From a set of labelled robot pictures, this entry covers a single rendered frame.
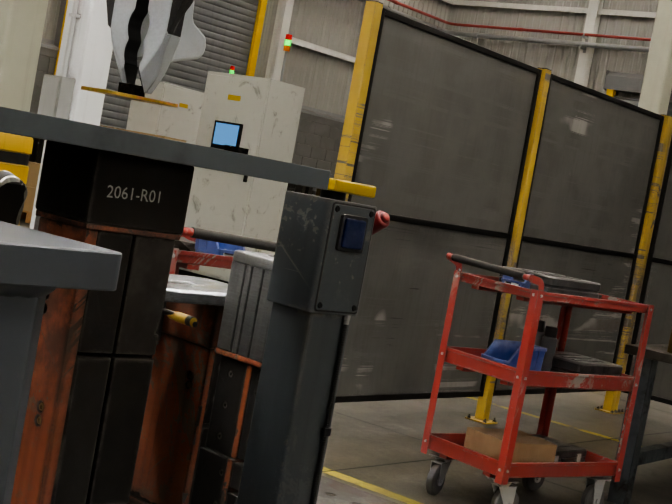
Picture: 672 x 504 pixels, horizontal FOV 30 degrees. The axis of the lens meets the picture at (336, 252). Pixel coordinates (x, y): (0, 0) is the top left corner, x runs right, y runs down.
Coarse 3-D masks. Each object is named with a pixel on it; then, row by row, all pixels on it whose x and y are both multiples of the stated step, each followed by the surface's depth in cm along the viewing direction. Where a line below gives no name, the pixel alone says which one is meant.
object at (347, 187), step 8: (328, 184) 121; (336, 184) 121; (344, 184) 122; (352, 184) 123; (360, 184) 123; (320, 192) 125; (328, 192) 124; (336, 192) 124; (344, 192) 122; (352, 192) 123; (360, 192) 124; (368, 192) 124; (344, 200) 125
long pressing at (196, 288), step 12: (180, 276) 164; (192, 276) 167; (168, 288) 144; (180, 288) 146; (192, 288) 152; (204, 288) 154; (216, 288) 157; (168, 300) 144; (180, 300) 145; (192, 300) 146; (204, 300) 147; (216, 300) 149
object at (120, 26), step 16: (128, 0) 105; (144, 0) 105; (112, 16) 106; (128, 16) 105; (144, 16) 106; (112, 32) 106; (128, 32) 105; (144, 32) 108; (128, 48) 105; (128, 64) 105; (128, 80) 106
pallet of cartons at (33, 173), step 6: (30, 162) 1561; (30, 168) 1560; (36, 168) 1554; (30, 174) 1560; (36, 174) 1553; (30, 180) 1559; (36, 180) 1552; (30, 186) 1558; (36, 186) 1552; (30, 192) 1557; (30, 198) 1556; (24, 204) 1562; (30, 204) 1556; (24, 210) 1561; (30, 210) 1555; (24, 216) 1615; (30, 216) 1554
